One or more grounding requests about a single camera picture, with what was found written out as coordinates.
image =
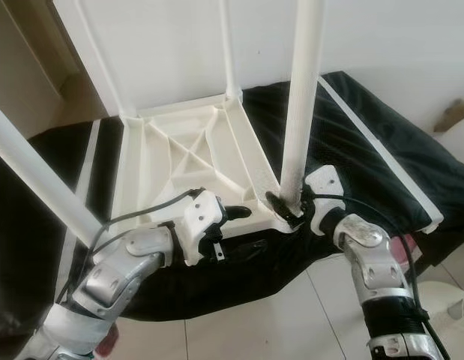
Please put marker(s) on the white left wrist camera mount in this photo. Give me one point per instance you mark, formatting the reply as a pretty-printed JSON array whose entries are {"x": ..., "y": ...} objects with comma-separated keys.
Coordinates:
[{"x": 198, "y": 217}]

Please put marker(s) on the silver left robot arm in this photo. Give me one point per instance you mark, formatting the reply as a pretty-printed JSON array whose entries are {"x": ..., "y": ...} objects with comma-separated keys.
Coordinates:
[{"x": 119, "y": 277}]

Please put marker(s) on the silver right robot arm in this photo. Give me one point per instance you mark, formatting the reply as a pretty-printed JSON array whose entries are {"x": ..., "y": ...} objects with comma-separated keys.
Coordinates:
[{"x": 366, "y": 255}]

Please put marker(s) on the white round fan stand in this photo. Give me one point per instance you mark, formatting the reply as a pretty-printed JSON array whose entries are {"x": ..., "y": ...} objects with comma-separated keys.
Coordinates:
[{"x": 449, "y": 300}]

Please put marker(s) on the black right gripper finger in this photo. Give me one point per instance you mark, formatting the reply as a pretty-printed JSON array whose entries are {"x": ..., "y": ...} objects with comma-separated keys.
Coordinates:
[{"x": 282, "y": 208}]

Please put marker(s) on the brown object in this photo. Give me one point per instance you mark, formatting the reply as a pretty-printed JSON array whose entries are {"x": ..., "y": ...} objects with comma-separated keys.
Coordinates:
[{"x": 453, "y": 116}]

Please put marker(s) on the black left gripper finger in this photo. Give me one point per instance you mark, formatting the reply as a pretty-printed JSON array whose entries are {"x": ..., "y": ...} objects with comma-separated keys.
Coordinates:
[{"x": 239, "y": 212}]

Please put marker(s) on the black table cloth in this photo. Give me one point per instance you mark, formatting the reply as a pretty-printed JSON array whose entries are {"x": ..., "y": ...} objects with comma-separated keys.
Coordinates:
[{"x": 336, "y": 172}]

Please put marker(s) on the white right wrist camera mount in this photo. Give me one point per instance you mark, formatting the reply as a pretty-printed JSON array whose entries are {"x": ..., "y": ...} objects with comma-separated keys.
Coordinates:
[{"x": 325, "y": 180}]

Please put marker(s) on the white plastic table leg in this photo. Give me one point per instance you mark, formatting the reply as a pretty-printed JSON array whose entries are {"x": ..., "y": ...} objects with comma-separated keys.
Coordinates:
[
  {"x": 301, "y": 97},
  {"x": 44, "y": 180},
  {"x": 106, "y": 56},
  {"x": 229, "y": 52}
]

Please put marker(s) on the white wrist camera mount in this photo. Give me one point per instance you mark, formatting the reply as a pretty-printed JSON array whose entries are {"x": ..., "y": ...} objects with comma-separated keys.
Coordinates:
[
  {"x": 198, "y": 217},
  {"x": 325, "y": 180}
]

